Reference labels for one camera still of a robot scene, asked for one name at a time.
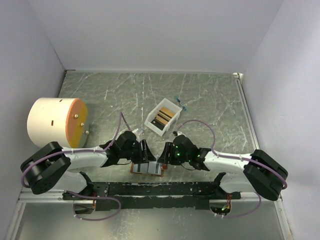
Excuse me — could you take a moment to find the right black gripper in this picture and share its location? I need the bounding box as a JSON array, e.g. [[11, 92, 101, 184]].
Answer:
[[157, 141, 190, 166]]

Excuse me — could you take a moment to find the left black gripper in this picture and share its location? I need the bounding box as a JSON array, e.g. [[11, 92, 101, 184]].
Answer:
[[120, 139, 157, 164]]

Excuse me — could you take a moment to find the brown leather card holder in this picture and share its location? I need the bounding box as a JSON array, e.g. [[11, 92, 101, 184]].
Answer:
[[130, 161, 168, 177]]

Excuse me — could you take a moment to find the white card tray box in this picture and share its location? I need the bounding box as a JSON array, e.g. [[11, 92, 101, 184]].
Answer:
[[144, 98, 183, 137]]

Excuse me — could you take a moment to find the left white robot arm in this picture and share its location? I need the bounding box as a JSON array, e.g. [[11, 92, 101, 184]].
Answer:
[[20, 131, 156, 200]]

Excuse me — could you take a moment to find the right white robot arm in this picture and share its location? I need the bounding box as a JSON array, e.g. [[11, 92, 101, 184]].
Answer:
[[157, 134, 288, 201]]

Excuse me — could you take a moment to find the blue pen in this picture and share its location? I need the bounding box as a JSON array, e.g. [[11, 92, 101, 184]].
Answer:
[[174, 96, 187, 111]]

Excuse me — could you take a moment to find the white cylinder with orange lid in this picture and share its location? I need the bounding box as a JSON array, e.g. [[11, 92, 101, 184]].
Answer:
[[27, 97, 89, 148]]

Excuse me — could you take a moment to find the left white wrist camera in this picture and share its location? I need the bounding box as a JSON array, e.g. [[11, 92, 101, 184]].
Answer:
[[132, 128, 143, 142]]

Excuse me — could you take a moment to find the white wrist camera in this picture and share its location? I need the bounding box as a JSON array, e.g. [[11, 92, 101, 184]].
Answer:
[[132, 128, 143, 142], [172, 131, 185, 137]]

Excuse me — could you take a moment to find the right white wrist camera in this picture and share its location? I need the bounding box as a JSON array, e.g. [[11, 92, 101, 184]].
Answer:
[[172, 131, 185, 137]]

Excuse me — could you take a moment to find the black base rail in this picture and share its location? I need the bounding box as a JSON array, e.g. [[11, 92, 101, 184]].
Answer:
[[62, 181, 241, 212]]

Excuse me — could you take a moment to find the aluminium frame rail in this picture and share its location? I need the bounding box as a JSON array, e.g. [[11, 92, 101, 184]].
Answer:
[[235, 79, 260, 149]]

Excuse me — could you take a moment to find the white corner bracket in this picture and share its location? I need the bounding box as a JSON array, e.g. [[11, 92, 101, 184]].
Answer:
[[232, 72, 244, 81]]

